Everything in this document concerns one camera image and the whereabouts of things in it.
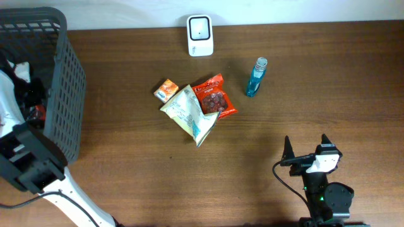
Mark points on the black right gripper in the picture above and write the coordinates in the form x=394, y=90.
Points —
x=303, y=159

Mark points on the red snack bag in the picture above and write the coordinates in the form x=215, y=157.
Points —
x=212, y=97

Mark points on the cream chips bag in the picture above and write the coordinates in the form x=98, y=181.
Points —
x=184, y=109

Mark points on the small orange box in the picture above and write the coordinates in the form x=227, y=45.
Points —
x=166, y=91

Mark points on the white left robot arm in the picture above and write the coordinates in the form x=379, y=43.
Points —
x=31, y=162

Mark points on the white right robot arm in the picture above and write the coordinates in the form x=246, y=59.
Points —
x=328, y=203

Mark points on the white barcode scanner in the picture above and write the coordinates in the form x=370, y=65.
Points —
x=199, y=35

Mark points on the dark grey plastic basket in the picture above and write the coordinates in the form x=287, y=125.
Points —
x=39, y=36

